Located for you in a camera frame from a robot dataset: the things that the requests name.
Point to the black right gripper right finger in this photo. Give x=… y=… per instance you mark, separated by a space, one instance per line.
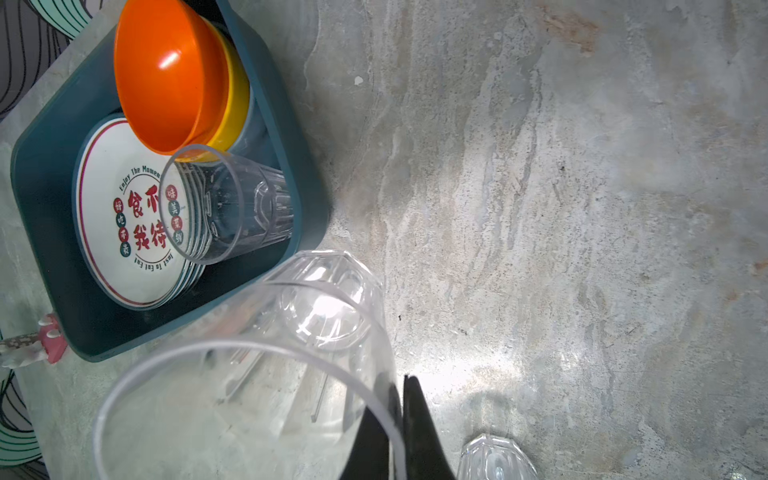
x=425 y=458

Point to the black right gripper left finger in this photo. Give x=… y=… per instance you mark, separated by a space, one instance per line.
x=377 y=449

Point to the clear plastic cup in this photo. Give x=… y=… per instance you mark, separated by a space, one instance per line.
x=272 y=384
x=493 y=457

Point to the white plate red green circles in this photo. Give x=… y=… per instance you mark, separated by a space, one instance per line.
x=116 y=211

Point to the yellow shallow bowl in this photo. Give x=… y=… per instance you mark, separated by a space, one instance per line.
x=235 y=113

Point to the orange shallow bowl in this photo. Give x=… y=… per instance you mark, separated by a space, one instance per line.
x=171 y=74

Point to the teal plastic bin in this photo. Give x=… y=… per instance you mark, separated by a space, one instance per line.
x=42 y=166

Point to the pink white toy on table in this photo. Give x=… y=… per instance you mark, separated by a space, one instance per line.
x=47 y=344

